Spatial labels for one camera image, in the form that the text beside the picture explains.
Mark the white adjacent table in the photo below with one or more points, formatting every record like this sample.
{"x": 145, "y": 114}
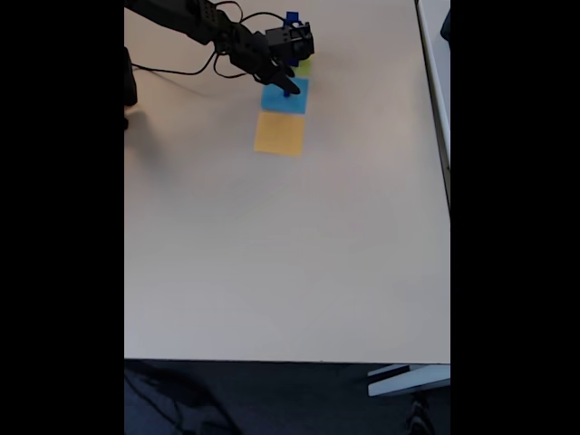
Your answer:
{"x": 435, "y": 68}

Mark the small blue cube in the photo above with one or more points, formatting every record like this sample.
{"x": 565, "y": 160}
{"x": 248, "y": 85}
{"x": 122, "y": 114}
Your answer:
{"x": 292, "y": 18}

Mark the light blue paper square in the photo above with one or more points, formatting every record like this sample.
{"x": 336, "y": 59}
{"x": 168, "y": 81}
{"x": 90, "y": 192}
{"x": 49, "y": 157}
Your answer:
{"x": 285, "y": 103}

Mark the orange paper square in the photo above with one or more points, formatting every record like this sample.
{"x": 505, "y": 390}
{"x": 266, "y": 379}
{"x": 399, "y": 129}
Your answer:
{"x": 278, "y": 136}

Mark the white table foot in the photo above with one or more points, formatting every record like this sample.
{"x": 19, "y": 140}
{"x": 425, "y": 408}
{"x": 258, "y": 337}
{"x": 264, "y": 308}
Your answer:
{"x": 408, "y": 383}

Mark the dark object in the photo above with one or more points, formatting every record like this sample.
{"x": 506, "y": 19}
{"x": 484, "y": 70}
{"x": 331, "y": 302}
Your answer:
{"x": 446, "y": 25}

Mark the black camera box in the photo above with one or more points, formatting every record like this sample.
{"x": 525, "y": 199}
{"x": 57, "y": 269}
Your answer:
{"x": 292, "y": 43}

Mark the green paper square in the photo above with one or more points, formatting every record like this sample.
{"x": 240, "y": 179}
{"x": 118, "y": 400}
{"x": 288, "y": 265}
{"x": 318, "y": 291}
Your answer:
{"x": 304, "y": 68}

